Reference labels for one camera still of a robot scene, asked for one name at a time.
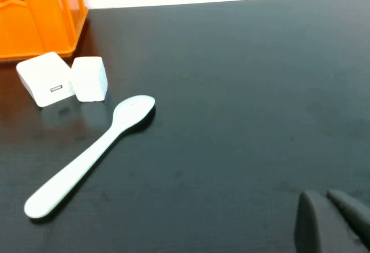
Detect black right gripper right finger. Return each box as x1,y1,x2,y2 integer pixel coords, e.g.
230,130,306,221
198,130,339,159
326,189,370,250

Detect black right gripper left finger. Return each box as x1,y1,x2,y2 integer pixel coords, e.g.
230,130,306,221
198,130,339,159
294,190,368,253

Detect pale green plastic spoon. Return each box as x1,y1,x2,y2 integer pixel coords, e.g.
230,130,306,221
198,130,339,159
24,95,156,219

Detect orange plastic cutlery holder crate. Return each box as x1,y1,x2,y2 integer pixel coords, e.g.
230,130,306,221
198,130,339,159
0,0,89,62

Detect white foam cube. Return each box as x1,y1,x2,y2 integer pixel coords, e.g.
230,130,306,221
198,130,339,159
70,56,109,103

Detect white USB wall charger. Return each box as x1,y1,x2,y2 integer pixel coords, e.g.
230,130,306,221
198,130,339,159
16,51,76,108

